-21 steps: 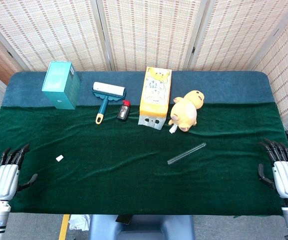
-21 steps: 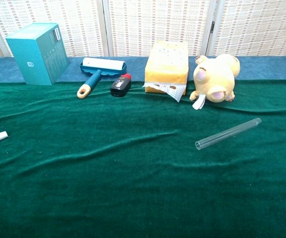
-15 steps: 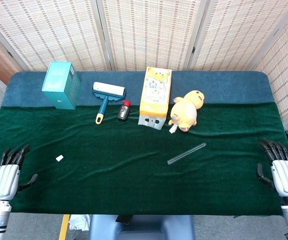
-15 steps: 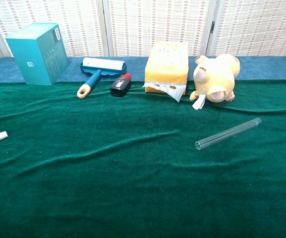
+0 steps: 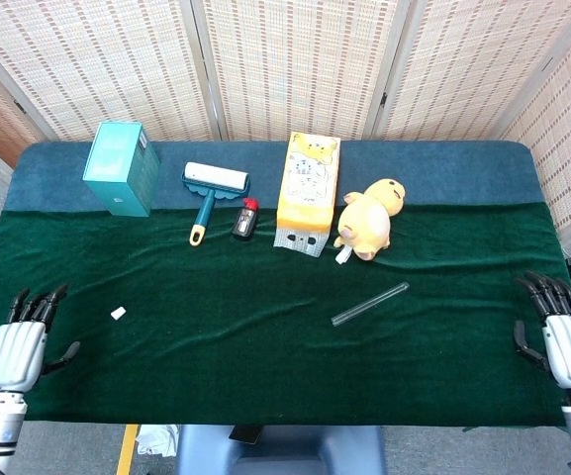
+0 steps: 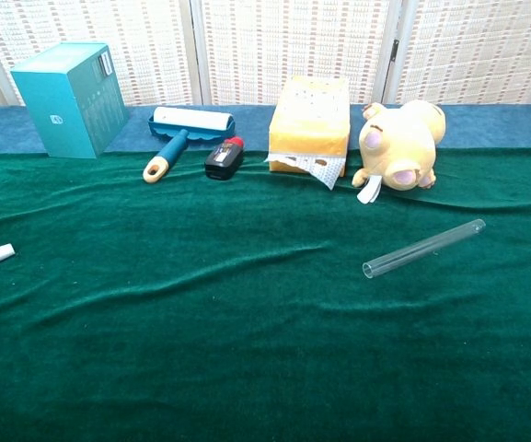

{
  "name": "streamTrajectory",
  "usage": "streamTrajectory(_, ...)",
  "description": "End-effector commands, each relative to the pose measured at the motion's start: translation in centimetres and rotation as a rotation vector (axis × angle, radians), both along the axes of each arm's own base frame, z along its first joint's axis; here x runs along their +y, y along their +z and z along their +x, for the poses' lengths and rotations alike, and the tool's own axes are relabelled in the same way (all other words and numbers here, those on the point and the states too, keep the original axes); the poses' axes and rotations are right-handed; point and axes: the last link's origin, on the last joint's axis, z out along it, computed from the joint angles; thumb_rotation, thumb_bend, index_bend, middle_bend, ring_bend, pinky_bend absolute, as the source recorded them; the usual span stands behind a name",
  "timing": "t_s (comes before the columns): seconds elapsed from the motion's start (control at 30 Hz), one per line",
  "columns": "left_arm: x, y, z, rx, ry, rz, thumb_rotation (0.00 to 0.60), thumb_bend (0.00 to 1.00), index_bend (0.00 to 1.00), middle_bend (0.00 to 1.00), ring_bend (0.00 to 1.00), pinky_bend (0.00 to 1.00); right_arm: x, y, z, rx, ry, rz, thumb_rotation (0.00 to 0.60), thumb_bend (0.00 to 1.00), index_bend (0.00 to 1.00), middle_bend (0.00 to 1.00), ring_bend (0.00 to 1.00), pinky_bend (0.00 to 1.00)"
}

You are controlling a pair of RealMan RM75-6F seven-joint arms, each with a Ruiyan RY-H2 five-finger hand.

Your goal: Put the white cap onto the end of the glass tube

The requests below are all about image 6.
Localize clear glass test tube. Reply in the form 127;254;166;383
362;218;487;280

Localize black device with red cap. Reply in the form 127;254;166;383
203;135;247;181

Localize yellow cat print tissue pack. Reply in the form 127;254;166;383
264;76;352;191

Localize dark green velvet cloth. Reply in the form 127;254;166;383
0;147;531;442

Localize yellow plush toy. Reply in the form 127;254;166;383
352;99;447;205

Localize white woven folding screen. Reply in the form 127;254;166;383
0;0;531;111

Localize teal cardboard box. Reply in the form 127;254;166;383
10;41;131;159

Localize teal handled lint roller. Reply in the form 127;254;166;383
142;106;237;184

